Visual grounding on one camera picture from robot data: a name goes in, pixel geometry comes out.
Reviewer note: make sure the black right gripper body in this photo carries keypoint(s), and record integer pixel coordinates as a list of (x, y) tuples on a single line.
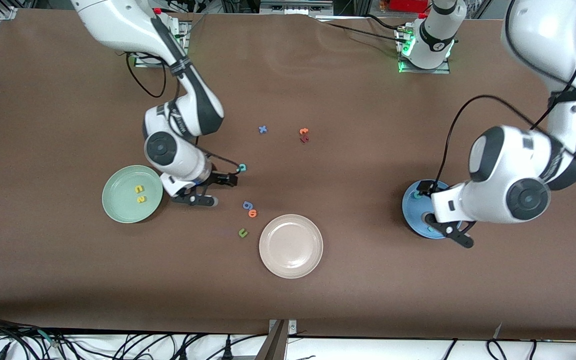
[(218, 178)]

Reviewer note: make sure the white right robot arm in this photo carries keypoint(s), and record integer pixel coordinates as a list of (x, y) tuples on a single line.
[(113, 20)]

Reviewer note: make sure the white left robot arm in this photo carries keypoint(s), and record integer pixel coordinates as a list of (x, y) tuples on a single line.
[(518, 165)]

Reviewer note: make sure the blue plate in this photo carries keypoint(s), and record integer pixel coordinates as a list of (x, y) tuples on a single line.
[(413, 212)]

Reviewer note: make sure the blue foam letter g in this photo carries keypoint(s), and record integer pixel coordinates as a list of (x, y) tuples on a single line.
[(247, 205)]

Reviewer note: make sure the green foam letter u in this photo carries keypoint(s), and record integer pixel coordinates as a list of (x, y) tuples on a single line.
[(243, 233)]

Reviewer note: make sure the green plate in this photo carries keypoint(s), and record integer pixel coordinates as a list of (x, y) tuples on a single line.
[(128, 210)]

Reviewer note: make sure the beige plate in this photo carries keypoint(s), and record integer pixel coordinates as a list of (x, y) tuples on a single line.
[(291, 246)]

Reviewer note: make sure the brown table cover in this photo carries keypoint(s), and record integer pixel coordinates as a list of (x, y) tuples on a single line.
[(288, 75)]

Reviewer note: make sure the red box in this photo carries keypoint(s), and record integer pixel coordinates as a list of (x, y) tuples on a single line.
[(410, 5)]

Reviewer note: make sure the grey metal device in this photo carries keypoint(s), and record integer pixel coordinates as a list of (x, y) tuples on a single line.
[(295, 6)]

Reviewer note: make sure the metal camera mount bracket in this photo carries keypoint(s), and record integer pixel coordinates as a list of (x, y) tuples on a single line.
[(278, 340)]

